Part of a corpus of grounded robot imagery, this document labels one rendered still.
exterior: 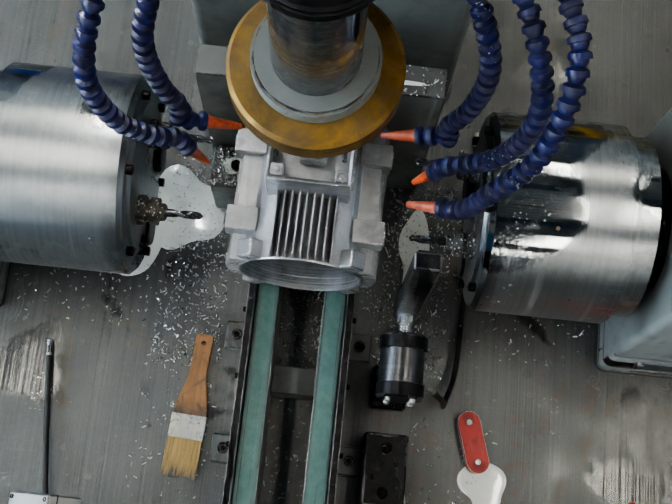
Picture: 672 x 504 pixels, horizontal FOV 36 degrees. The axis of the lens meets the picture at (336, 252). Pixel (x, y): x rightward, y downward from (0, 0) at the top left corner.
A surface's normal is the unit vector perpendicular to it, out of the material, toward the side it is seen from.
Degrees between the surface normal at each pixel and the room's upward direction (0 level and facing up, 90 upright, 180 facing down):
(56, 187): 28
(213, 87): 90
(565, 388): 0
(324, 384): 0
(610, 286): 54
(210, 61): 0
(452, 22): 90
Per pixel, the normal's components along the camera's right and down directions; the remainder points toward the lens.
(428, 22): -0.10, 0.96
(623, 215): 0.00, -0.04
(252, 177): 0.03, -0.25
